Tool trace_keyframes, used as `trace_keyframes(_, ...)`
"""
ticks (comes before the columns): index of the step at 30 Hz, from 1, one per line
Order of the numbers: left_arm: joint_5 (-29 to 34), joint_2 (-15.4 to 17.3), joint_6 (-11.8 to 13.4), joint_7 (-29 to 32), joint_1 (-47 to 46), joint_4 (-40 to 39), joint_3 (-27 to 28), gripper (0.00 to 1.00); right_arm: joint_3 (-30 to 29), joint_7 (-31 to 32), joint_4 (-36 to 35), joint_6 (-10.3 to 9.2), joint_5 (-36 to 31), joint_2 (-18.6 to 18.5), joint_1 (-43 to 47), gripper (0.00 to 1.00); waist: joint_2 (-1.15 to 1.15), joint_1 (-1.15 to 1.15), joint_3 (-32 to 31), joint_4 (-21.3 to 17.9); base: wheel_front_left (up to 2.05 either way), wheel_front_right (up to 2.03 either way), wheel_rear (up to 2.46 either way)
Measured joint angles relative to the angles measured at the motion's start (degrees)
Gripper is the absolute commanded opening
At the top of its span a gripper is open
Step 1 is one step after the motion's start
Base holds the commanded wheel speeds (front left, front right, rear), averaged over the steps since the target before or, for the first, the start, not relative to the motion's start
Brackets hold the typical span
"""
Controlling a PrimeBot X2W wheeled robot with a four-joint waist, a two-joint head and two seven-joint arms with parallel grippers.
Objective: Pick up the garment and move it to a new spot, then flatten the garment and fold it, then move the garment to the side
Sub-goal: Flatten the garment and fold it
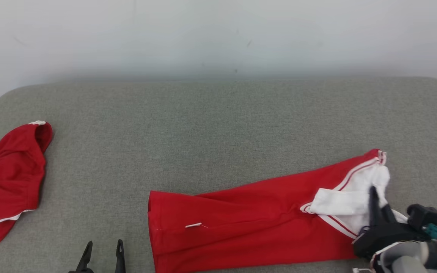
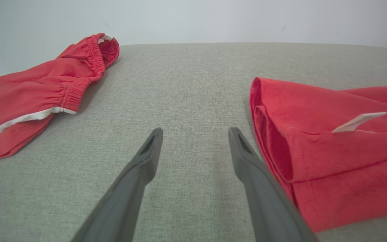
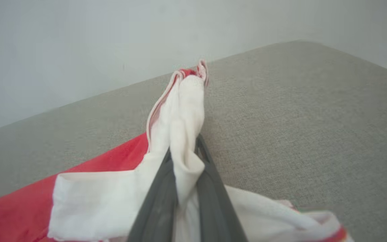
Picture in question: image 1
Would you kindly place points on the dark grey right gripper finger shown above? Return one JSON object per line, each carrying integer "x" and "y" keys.
{"x": 378, "y": 214}

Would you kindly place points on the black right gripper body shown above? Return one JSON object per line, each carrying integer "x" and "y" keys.
{"x": 385, "y": 235}

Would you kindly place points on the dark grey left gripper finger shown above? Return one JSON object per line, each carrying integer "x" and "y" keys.
{"x": 85, "y": 261}
{"x": 120, "y": 258}

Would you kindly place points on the red shorts with white trim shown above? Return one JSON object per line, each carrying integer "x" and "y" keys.
{"x": 10, "y": 182}

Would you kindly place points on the red jersey with white trim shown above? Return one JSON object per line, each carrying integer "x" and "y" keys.
{"x": 249, "y": 223}

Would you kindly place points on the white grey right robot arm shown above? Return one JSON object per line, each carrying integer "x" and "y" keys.
{"x": 412, "y": 259}

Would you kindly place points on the grey fabric sofa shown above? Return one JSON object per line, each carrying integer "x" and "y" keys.
{"x": 203, "y": 132}

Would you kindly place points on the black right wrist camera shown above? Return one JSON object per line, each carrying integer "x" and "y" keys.
{"x": 425, "y": 216}

